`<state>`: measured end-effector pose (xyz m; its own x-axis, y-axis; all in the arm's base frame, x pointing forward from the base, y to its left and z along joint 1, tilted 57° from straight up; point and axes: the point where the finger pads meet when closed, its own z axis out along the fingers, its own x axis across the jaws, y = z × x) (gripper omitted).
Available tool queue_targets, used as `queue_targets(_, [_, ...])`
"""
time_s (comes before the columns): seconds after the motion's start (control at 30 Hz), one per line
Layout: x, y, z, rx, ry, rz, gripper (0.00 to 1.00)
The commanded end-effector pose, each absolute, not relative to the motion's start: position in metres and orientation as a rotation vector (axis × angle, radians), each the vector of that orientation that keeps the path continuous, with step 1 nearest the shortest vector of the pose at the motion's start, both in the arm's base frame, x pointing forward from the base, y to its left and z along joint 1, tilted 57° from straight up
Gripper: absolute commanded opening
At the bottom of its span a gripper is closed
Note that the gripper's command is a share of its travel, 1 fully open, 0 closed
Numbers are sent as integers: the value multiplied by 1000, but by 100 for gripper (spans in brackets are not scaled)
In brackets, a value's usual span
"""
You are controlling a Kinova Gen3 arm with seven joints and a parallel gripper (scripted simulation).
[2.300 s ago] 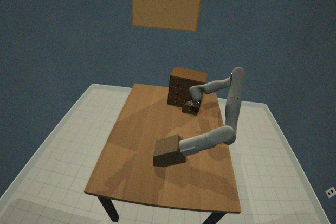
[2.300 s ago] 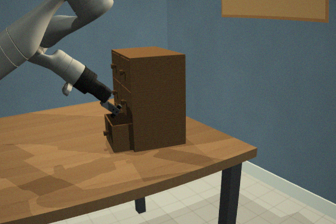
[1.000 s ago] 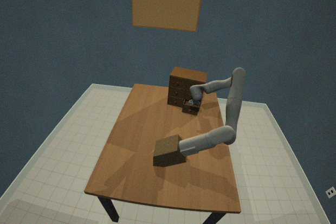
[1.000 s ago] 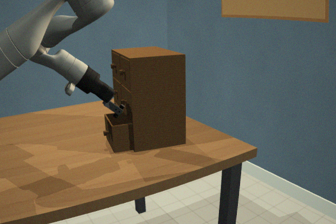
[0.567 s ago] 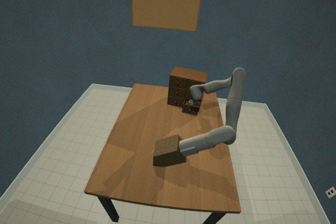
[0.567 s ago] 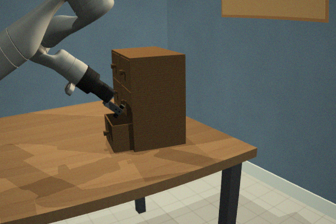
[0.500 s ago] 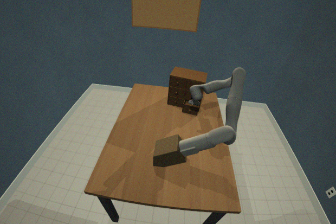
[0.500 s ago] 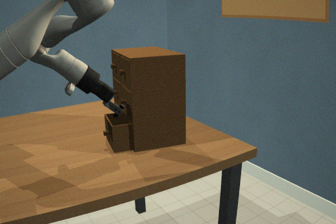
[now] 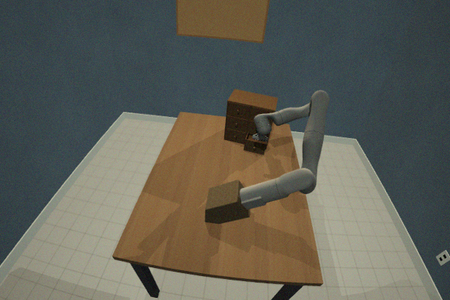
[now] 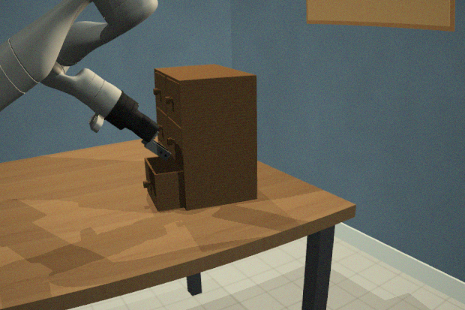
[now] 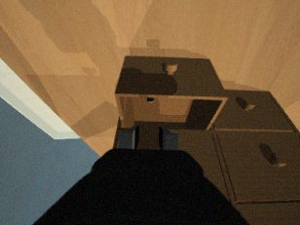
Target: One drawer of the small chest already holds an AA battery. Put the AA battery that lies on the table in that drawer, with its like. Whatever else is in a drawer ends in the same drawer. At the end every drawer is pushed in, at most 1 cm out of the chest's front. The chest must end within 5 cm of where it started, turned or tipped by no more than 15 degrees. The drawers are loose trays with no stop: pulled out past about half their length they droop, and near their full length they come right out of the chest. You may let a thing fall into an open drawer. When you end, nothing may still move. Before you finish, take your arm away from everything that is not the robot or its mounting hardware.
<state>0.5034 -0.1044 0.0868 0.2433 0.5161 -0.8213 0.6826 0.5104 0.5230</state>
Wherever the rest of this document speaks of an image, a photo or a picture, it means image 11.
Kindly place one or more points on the brown wooden chest of drawers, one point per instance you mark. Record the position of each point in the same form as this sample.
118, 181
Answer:
221, 160

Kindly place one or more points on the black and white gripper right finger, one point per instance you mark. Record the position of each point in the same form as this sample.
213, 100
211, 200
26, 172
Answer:
167, 140

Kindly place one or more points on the dark brown drawer front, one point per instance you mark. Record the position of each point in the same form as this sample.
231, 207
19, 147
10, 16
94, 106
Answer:
201, 148
259, 170
279, 216
187, 95
240, 113

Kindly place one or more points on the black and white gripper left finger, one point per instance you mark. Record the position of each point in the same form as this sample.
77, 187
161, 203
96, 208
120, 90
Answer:
129, 139

